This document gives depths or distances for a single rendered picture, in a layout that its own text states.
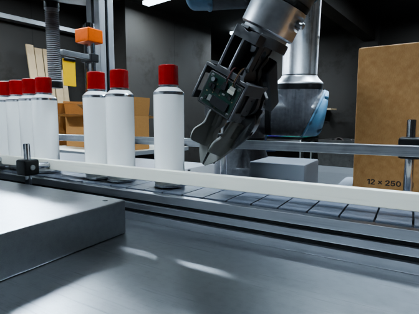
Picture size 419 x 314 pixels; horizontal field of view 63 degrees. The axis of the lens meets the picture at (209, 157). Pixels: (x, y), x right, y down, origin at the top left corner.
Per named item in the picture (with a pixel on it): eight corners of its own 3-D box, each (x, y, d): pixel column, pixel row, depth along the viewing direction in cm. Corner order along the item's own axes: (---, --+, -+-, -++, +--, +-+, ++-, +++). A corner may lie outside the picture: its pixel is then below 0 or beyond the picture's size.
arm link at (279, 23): (267, 1, 50) (317, 23, 47) (252, 32, 51) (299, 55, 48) (246, -17, 43) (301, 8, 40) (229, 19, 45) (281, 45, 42)
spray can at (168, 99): (148, 187, 59) (146, 64, 57) (166, 182, 63) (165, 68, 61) (173, 190, 56) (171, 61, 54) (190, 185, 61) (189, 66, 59)
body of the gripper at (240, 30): (187, 99, 48) (226, 14, 44) (217, 101, 55) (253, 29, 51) (229, 127, 45) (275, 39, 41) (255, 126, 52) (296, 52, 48)
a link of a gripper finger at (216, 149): (187, 167, 51) (214, 112, 48) (207, 162, 56) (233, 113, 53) (202, 179, 50) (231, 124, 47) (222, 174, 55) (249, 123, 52)
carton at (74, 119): (48, 146, 277) (46, 99, 273) (103, 142, 319) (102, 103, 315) (81, 149, 250) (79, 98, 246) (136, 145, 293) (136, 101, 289)
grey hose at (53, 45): (44, 88, 87) (40, 1, 85) (57, 88, 90) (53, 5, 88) (53, 87, 86) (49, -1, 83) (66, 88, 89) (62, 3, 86)
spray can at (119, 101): (101, 181, 64) (97, 69, 62) (121, 177, 69) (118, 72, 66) (121, 184, 62) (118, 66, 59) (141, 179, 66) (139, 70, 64)
